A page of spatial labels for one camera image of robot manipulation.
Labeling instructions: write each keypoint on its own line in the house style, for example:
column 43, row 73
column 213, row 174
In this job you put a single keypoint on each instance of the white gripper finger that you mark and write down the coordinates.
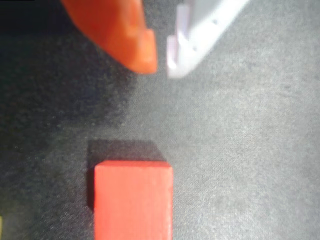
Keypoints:
column 200, row 40

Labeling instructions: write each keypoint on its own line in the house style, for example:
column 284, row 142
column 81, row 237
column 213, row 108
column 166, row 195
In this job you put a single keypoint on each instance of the red cube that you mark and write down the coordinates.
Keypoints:
column 133, row 200

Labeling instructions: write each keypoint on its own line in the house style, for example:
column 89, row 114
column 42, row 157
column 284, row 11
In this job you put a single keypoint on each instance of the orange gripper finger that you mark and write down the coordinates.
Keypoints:
column 117, row 32

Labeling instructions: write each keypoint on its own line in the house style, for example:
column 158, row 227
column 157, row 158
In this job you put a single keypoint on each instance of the black fabric mat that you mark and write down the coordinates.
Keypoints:
column 237, row 137

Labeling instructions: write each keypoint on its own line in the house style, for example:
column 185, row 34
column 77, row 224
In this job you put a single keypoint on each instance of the yellow cube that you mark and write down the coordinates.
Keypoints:
column 0, row 228

